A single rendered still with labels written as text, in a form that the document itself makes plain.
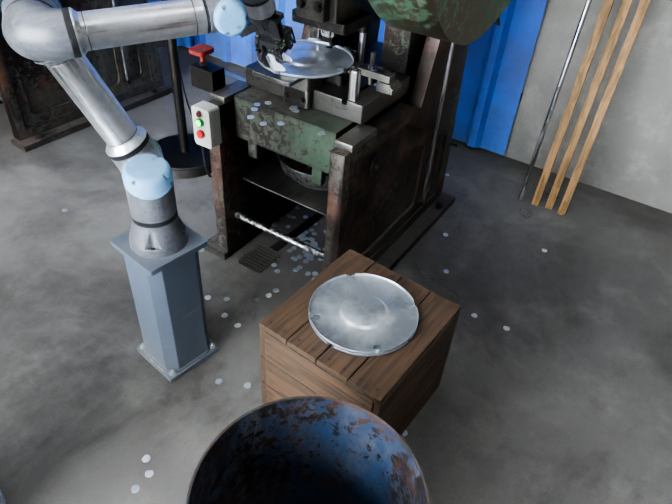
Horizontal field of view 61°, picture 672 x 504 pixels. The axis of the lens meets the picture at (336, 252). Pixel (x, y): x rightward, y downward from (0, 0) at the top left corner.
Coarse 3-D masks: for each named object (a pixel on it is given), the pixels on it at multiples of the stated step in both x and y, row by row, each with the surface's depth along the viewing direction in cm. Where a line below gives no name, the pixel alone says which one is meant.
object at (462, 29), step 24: (384, 0) 130; (408, 0) 125; (432, 0) 121; (456, 0) 131; (480, 0) 144; (504, 0) 160; (408, 24) 137; (432, 24) 131; (456, 24) 137; (480, 24) 151
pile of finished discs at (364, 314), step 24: (336, 288) 157; (360, 288) 158; (384, 288) 158; (312, 312) 150; (336, 312) 150; (360, 312) 150; (384, 312) 150; (408, 312) 152; (336, 336) 144; (360, 336) 144; (384, 336) 145; (408, 336) 145
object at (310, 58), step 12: (300, 48) 179; (312, 48) 179; (324, 48) 180; (336, 48) 180; (300, 60) 170; (312, 60) 170; (324, 60) 171; (336, 60) 173; (348, 60) 173; (288, 72) 164; (300, 72) 164; (312, 72) 165; (324, 72) 165; (336, 72) 166
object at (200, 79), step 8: (192, 64) 183; (200, 64) 183; (208, 64) 184; (192, 72) 184; (200, 72) 182; (208, 72) 180; (216, 72) 181; (224, 72) 184; (192, 80) 186; (200, 80) 184; (208, 80) 182; (216, 80) 182; (224, 80) 185; (200, 88) 186; (208, 88) 183; (216, 88) 184
